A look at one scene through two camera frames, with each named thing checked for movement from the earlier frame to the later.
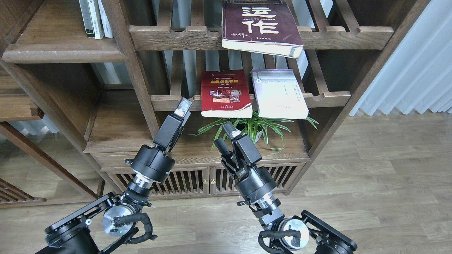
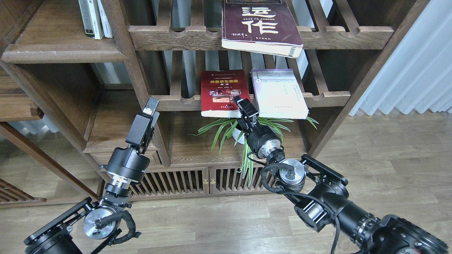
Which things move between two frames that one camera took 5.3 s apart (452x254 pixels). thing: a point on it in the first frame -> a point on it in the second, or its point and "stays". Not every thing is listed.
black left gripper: x=153 y=164 -> x=131 y=164
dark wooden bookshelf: x=84 y=84 stays
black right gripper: x=254 y=183 -> x=261 y=139
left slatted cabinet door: x=184 y=180 stays
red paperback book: x=224 y=94 stays
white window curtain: x=418 y=76 stays
